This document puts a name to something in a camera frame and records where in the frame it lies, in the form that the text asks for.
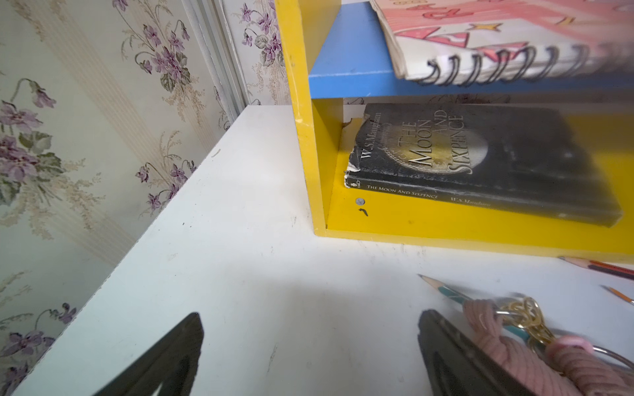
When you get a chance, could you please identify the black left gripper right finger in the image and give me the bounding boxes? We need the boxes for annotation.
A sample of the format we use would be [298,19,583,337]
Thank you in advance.
[418,310,532,396]

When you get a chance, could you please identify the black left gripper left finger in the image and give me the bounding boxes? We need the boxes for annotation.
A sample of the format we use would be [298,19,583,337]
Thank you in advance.
[97,313,204,396]

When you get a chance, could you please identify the gold chain with pink link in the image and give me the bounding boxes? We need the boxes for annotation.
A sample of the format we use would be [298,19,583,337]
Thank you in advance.
[494,295,634,370]

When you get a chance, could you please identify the pink corduroy bag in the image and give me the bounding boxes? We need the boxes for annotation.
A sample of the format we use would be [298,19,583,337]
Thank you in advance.
[462,300,633,395]

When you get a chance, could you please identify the teal pencil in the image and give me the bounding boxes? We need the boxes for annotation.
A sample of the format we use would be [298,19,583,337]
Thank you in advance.
[418,274,554,348]

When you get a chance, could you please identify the blue paintbrush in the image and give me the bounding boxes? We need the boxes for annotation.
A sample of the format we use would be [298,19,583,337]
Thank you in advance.
[603,285,634,305]

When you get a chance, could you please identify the brown red pencil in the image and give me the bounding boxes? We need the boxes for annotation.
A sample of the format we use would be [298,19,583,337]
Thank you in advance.
[559,256,634,281]

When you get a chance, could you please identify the black Moon and Sixpence book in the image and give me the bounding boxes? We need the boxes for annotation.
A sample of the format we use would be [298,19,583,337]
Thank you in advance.
[344,103,622,227]

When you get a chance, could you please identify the pink spiral notebook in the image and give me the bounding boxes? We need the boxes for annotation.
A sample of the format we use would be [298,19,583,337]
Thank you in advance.
[371,1,633,87]

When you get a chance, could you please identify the yellow blue pink bookshelf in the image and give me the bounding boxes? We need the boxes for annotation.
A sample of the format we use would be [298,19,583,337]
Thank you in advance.
[276,1,633,264]

